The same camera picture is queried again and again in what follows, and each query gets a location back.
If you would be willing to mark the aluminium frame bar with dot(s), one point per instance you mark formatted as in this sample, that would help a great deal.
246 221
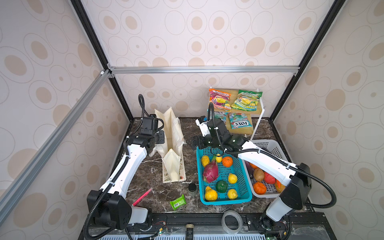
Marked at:
19 186

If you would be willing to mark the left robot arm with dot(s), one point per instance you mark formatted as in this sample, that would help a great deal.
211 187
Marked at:
108 208

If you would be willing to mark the pink dragon fruit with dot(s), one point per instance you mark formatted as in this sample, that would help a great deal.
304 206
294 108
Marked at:
211 172

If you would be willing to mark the white wooden two-tier shelf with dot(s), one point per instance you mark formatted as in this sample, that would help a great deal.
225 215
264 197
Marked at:
258 113

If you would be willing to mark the large yellow pear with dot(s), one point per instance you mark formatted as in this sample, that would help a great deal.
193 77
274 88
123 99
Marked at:
210 194

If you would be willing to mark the green spring tea candy bag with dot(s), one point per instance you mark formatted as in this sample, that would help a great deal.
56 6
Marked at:
247 101

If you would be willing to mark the dark small jar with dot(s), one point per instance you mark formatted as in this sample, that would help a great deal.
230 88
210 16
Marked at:
192 189

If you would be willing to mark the white plastic basket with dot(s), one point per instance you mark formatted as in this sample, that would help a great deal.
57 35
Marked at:
275 149

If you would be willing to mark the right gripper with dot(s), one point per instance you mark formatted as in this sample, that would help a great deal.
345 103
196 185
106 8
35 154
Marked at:
199 144

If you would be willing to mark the red tomato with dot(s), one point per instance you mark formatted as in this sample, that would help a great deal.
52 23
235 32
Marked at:
269 179

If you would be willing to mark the teal Fox's candy bag right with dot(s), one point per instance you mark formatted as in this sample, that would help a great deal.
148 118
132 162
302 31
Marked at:
239 120

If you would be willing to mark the yellow starfruit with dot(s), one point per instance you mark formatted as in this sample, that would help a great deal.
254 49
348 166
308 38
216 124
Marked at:
205 160

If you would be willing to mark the green bell pepper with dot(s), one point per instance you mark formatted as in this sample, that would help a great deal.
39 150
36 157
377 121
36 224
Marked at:
221 186

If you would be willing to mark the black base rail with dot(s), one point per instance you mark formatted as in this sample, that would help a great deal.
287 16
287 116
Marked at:
296 226

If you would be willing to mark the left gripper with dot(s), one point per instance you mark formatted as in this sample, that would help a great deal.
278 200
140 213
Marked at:
162 136

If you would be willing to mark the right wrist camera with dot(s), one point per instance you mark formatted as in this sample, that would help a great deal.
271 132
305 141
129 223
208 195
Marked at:
201 122

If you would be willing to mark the small yellow fruit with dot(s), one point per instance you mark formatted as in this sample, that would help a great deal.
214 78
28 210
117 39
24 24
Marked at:
218 158

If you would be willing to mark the red candy bag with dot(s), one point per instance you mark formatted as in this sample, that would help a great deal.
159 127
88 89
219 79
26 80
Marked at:
220 100

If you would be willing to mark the orange tangerine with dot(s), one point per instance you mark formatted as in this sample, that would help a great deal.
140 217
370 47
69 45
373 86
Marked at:
227 161

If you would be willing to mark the cream canvas grocery bag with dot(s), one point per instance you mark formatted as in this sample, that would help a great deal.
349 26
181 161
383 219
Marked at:
171 151

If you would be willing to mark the pink marker pen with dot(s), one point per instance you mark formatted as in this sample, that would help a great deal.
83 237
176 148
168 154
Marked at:
142 197

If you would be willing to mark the yellow mango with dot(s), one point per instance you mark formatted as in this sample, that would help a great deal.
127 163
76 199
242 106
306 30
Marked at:
279 186

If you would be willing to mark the potato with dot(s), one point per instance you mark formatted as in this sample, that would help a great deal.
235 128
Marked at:
258 175

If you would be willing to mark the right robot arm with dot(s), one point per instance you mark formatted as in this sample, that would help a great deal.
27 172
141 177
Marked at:
297 179

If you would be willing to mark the clear tape roll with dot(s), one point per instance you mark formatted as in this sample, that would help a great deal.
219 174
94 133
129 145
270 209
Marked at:
232 222

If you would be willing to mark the green wipes packet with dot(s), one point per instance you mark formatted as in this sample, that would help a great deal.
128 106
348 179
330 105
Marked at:
179 202

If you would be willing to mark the teal plastic basket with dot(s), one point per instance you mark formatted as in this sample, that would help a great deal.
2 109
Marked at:
242 187

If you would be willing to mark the teal candy bag left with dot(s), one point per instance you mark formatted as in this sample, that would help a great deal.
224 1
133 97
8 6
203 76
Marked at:
221 116

